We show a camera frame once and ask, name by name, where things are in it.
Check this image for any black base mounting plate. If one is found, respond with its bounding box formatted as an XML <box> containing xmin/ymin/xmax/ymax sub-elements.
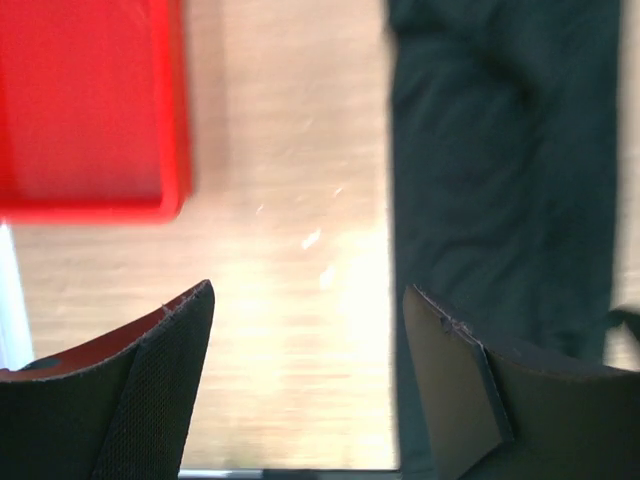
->
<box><xmin>178</xmin><ymin>468</ymin><xmax>401</xmax><ymax>480</ymax></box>

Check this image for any red plastic bin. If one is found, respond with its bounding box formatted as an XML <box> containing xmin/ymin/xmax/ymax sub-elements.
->
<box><xmin>1</xmin><ymin>1</ymin><xmax>192</xmax><ymax>225</ymax></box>

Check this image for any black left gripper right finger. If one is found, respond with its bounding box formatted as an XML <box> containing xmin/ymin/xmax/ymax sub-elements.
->
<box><xmin>403</xmin><ymin>287</ymin><xmax>639</xmax><ymax>479</ymax></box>

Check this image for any black t shirt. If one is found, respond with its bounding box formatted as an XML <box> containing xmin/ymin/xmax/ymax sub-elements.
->
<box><xmin>384</xmin><ymin>0</ymin><xmax>640</xmax><ymax>480</ymax></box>

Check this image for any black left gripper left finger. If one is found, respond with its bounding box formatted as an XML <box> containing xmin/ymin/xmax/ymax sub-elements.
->
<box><xmin>1</xmin><ymin>280</ymin><xmax>215</xmax><ymax>479</ymax></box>

